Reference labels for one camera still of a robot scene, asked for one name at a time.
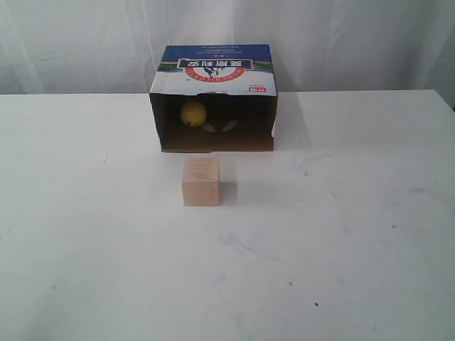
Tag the blue white cardboard box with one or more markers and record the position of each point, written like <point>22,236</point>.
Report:
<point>237,85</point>

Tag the yellow tennis ball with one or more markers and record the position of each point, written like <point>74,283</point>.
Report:
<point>193,114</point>

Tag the white backdrop curtain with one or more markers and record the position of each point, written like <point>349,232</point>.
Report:
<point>116,46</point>

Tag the light wooden cube block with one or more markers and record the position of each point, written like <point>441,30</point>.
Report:
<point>201,182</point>

